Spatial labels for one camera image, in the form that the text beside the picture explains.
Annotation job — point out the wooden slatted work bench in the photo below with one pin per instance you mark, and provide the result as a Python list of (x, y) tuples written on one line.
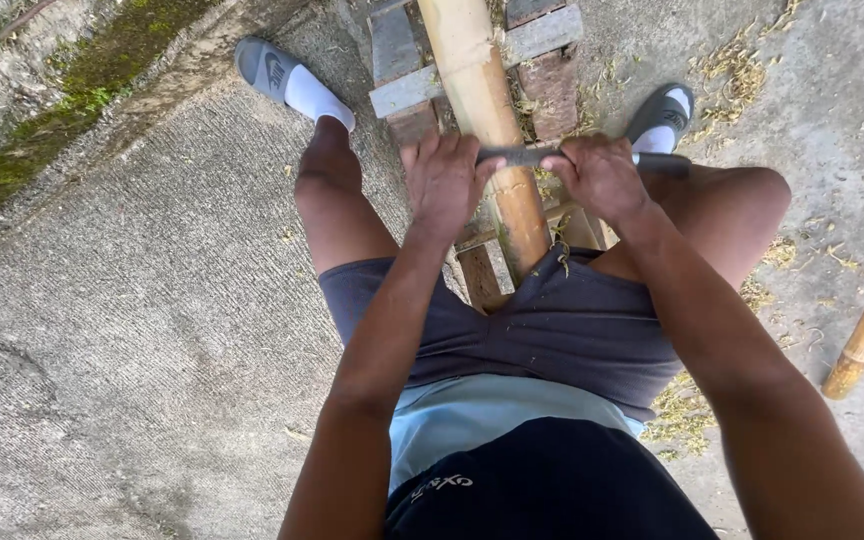
[(477, 97)]

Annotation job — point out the heap of bamboo shavings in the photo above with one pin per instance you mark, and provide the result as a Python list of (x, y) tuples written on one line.
[(681, 416), (732, 75)]

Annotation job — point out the person's left leg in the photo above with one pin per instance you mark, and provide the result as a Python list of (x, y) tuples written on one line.
[(342, 195)]

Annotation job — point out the person's left hand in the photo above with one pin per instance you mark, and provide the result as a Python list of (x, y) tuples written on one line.
[(441, 187)]

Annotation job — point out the person's leg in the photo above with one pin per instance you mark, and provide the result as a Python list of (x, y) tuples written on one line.
[(342, 195), (709, 217)]

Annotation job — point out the grey slide sandal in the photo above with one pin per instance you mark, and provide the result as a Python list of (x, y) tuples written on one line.
[(663, 114), (263, 66)]

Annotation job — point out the grey metal scraping knife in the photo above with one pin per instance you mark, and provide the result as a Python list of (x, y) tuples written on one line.
[(664, 163)]

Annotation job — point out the dark grey shorts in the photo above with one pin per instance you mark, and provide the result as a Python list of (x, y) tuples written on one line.
[(552, 330)]

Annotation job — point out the person's right hand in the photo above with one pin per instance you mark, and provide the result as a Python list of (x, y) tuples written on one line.
[(603, 180)]

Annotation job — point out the white sock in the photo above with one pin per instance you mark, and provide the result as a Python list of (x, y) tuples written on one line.
[(663, 135), (318, 99)]

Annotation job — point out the person's right fingers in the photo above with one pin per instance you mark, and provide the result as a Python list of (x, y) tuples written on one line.
[(589, 147)]

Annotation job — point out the blue and navy shirt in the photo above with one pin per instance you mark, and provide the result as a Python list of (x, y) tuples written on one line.
[(522, 465)]

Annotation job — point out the thick yellow bamboo pole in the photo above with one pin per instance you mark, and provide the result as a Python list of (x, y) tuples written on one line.
[(486, 112)]

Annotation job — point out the person's right leg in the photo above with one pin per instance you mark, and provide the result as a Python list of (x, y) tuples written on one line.
[(709, 217)]

